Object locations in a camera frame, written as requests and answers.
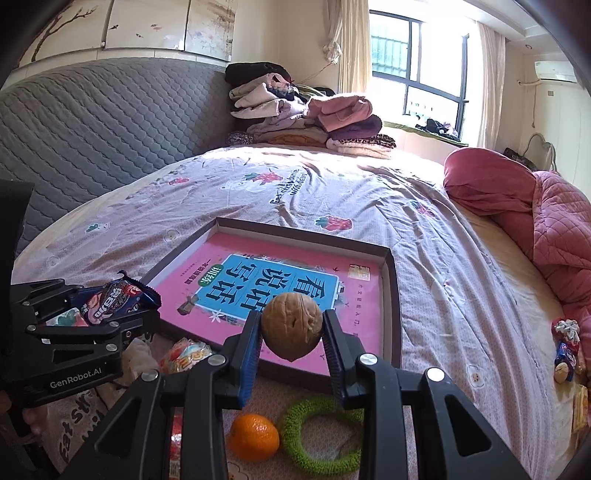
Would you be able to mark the beige curtain left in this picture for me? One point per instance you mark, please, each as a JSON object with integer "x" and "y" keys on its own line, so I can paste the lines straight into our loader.
{"x": 348, "y": 42}

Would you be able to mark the blue snack packet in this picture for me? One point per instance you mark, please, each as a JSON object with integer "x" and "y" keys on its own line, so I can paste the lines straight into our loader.
{"x": 114, "y": 300}

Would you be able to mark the white painted cabinet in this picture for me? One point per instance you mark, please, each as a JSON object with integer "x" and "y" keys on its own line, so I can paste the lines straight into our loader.
{"x": 197, "y": 27}

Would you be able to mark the beige mesh bag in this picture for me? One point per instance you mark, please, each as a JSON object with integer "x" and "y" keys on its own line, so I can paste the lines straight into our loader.
{"x": 136, "y": 359}

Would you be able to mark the pink quilted blanket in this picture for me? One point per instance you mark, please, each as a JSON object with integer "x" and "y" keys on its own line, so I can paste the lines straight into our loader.
{"x": 545, "y": 215}

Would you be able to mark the beige curtain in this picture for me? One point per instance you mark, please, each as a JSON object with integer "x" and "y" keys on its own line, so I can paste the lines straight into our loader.
{"x": 348, "y": 42}
{"x": 493, "y": 46}

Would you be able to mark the orange tangerine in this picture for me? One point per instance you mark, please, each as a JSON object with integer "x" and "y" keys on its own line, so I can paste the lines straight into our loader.
{"x": 253, "y": 438}

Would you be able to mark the pile of folded clothes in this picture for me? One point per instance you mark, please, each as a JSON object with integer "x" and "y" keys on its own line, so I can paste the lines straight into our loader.
{"x": 269, "y": 108}

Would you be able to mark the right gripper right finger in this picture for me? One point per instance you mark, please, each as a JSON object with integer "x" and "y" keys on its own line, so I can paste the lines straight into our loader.
{"x": 415, "y": 425}

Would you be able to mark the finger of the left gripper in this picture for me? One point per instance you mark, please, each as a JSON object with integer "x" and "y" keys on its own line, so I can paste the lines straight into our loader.
{"x": 38, "y": 302}
{"x": 68, "y": 333}

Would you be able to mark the brown walnut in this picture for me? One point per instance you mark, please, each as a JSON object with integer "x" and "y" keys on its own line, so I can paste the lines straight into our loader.
{"x": 292, "y": 325}

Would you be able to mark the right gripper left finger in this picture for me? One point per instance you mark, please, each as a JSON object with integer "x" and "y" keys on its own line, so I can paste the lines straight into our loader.
{"x": 133, "y": 440}

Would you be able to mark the yellow packet at bed edge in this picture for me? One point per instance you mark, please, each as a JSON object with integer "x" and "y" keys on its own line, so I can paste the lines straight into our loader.
{"x": 580, "y": 409}

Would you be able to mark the white air conditioner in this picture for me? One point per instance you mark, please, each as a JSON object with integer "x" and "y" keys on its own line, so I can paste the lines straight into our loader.
{"x": 559, "y": 71}

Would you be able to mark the red white egg toy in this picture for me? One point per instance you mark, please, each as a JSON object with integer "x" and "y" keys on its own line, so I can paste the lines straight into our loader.
{"x": 182, "y": 356}

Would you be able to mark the strawberry print bed sheet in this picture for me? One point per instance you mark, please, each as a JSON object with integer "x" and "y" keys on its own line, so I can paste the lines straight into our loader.
{"x": 472, "y": 303}

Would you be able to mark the brown shallow cardboard box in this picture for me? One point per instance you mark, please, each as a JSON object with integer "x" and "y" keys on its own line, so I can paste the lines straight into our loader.
{"x": 392, "y": 338}

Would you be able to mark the window with dark frame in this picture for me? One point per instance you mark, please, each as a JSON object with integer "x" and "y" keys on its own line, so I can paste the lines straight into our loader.
{"x": 419, "y": 68}

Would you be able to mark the beige curtain right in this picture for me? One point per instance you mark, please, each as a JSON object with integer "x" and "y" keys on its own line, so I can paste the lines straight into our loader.
{"x": 493, "y": 46}

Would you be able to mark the grey quilted headboard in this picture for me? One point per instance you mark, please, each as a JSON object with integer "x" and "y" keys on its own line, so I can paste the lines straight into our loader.
{"x": 80, "y": 131}

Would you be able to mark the small doll toy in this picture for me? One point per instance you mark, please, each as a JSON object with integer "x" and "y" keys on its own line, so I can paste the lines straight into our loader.
{"x": 569, "y": 361}

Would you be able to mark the pink blue book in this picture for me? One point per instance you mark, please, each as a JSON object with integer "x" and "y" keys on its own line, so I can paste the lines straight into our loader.
{"x": 209, "y": 287}

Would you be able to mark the dark items on windowsill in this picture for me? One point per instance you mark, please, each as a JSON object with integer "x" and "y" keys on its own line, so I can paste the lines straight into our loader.
{"x": 437, "y": 128}

